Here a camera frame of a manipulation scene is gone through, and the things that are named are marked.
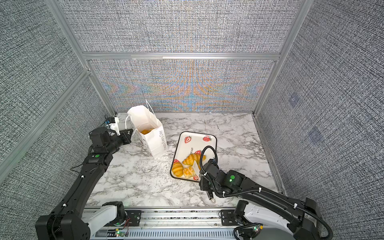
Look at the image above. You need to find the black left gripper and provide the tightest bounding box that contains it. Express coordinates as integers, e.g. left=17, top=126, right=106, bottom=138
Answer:
left=107, top=128, right=134, bottom=155

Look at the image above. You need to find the sugared fake pastry bottom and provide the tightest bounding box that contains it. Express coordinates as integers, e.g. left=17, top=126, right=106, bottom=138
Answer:
left=183, top=166, right=196, bottom=178

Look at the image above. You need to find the fake croissant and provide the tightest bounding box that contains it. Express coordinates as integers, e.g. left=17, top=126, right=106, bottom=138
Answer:
left=182, top=154, right=202, bottom=166
left=141, top=129, right=153, bottom=135
left=172, top=162, right=184, bottom=178

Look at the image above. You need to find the white printed paper bag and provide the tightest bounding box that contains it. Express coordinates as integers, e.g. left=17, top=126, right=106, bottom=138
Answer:
left=125, top=100, right=168, bottom=159

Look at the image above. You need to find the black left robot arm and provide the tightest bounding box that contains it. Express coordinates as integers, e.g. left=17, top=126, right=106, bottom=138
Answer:
left=35, top=127, right=134, bottom=240

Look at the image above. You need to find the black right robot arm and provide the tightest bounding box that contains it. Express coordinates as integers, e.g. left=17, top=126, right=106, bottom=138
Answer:
left=200, top=159, right=333, bottom=240

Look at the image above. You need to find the white strawberry tray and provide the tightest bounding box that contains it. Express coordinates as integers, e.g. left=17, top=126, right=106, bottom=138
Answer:
left=170, top=131, right=217, bottom=182

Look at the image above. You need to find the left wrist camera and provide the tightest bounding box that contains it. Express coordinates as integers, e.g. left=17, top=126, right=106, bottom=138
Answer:
left=105, top=117, right=120, bottom=136

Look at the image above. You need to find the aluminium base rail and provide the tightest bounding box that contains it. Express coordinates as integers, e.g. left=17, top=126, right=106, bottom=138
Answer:
left=91, top=207, right=294, bottom=240

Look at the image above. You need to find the black corrugated cable hose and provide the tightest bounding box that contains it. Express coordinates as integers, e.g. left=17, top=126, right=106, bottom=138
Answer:
left=199, top=145, right=334, bottom=240

